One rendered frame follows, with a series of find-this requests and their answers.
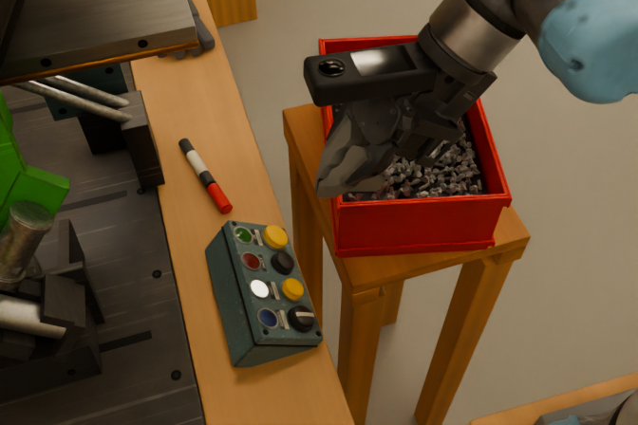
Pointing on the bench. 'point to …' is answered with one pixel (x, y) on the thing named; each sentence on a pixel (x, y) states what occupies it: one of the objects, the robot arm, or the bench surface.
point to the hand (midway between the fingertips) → (319, 186)
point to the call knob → (302, 317)
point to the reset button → (292, 288)
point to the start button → (275, 236)
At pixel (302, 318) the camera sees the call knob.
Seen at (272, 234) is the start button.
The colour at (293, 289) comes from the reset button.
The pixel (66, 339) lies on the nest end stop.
